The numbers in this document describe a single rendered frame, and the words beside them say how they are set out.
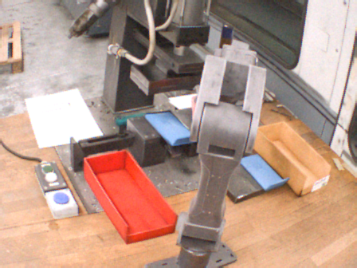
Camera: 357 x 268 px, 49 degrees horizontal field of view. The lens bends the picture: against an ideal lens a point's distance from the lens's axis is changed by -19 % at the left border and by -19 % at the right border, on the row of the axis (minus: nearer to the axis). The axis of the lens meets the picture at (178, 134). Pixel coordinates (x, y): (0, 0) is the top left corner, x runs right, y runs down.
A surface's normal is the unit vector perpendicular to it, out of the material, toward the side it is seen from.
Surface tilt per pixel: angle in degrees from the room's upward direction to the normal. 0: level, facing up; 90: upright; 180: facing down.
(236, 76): 76
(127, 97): 90
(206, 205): 104
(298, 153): 90
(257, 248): 0
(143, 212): 0
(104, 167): 90
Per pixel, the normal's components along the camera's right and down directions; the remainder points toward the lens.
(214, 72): -0.07, -0.14
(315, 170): -0.86, 0.18
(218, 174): -0.22, 0.70
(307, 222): 0.12, -0.83
